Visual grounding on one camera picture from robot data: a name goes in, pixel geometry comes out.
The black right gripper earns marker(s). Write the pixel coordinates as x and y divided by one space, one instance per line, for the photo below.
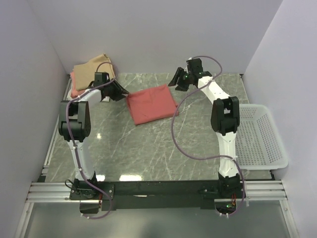
179 73

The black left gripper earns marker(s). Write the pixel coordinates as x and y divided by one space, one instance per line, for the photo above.
120 90

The red t-shirt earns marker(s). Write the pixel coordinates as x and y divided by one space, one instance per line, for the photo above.
151 104

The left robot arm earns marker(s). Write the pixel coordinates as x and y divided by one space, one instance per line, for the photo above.
74 126

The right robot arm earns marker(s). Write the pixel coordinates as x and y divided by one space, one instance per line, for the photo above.
225 120

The folded tan t-shirt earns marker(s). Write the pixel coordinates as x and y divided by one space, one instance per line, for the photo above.
100 63

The folded pink t-shirt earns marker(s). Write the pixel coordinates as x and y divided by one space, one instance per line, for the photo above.
79 84

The black base beam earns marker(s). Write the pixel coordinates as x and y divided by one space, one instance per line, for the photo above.
152 194

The white plastic basket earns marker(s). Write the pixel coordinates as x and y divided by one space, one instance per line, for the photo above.
258 142

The aluminium frame rail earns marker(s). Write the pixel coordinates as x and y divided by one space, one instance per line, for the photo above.
57 192

